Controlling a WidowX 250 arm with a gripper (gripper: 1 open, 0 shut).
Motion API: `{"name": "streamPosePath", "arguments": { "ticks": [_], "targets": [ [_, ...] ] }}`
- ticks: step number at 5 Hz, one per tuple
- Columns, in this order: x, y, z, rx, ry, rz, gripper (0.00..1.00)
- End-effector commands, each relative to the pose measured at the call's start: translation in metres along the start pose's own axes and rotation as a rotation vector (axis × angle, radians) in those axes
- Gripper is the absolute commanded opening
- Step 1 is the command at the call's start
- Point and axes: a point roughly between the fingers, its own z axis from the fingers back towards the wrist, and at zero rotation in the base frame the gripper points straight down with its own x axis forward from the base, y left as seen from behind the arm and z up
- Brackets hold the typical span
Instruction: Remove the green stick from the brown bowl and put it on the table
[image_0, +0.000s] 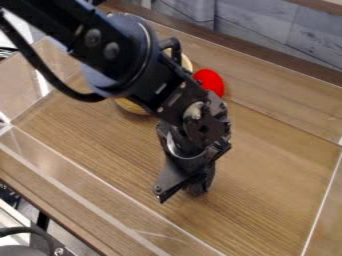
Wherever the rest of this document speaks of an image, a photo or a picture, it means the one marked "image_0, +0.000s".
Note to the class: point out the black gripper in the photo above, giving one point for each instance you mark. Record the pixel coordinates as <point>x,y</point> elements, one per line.
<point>189,166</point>

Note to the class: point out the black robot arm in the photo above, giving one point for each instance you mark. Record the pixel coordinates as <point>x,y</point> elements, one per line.
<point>130,64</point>

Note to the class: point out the brown wooden bowl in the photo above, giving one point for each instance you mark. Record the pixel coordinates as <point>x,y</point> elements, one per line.
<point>132,107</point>

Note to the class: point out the red plush strawberry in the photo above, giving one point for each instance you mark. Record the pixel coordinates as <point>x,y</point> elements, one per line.
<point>211,81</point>

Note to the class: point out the black table leg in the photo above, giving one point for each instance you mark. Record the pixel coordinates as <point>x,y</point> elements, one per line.
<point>43,221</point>

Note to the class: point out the clear acrylic tray wall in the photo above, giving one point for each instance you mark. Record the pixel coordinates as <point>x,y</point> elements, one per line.
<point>84,161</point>

